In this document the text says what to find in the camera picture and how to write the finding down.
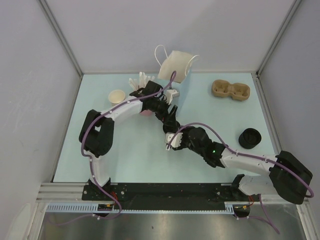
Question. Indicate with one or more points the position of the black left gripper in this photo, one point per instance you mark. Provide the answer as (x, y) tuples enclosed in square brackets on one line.
[(165, 117)]

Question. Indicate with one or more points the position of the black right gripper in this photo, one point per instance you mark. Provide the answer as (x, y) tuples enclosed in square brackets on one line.
[(185, 130)]

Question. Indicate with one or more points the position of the white and blue paper bag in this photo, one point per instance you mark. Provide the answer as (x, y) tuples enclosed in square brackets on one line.
[(178, 61)]

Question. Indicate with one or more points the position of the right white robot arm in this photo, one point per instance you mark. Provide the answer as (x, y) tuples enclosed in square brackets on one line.
[(281, 174)]

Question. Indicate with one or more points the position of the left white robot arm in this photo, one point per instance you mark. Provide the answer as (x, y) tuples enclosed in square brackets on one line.
[(97, 133)]

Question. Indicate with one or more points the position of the pink straw holder cup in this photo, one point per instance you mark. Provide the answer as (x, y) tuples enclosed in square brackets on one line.
[(146, 113)]

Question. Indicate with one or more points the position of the bundle of wrapped white straws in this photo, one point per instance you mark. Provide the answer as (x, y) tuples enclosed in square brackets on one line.
[(141, 82)]

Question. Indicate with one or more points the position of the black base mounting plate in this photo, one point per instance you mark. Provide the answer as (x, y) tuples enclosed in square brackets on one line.
[(176, 196)]

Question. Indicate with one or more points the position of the stack of brown paper cups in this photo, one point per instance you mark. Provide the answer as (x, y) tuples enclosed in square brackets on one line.
[(116, 96)]

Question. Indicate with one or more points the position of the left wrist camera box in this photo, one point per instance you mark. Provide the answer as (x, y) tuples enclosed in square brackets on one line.
[(171, 94)]

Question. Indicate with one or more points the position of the aluminium frame rail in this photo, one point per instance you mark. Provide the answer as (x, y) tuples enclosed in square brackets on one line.
[(87, 198)]

